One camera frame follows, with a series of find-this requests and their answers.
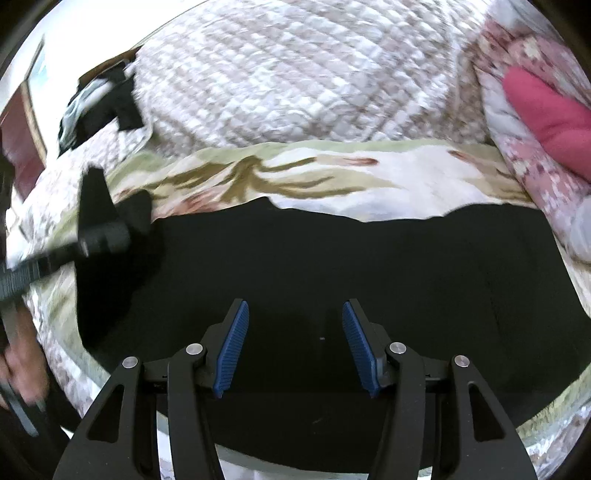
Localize light blue cloth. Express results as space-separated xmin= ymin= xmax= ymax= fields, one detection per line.
xmin=59 ymin=78 xmax=118 ymax=144

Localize pink plush cloth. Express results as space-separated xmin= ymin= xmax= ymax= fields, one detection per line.
xmin=502 ymin=65 xmax=591 ymax=178

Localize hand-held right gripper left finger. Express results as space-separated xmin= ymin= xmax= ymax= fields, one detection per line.
xmin=53 ymin=298 xmax=250 ymax=480

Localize wooden bed frame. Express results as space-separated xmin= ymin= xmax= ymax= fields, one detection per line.
xmin=0 ymin=39 xmax=51 ymax=197

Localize black pants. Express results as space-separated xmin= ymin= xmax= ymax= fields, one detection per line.
xmin=76 ymin=196 xmax=591 ymax=475

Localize black garment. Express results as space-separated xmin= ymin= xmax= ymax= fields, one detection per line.
xmin=58 ymin=62 xmax=145 ymax=148

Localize person's left hand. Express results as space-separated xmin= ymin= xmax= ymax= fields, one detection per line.
xmin=0 ymin=340 xmax=51 ymax=408

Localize pink floral quilt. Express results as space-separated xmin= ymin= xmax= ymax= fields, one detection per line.
xmin=475 ymin=21 xmax=591 ymax=266

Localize grey quilted bedspread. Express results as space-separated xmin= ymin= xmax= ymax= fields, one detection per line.
xmin=7 ymin=0 xmax=509 ymax=273

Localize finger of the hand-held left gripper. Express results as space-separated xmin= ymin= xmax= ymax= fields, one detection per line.
xmin=78 ymin=166 xmax=115 ymax=232
xmin=113 ymin=193 xmax=153 ymax=232

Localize floral fleece blanket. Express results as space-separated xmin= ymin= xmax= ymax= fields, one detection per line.
xmin=25 ymin=140 xmax=591 ymax=480

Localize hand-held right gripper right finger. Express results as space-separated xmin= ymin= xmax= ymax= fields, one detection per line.
xmin=342 ymin=298 xmax=539 ymax=480

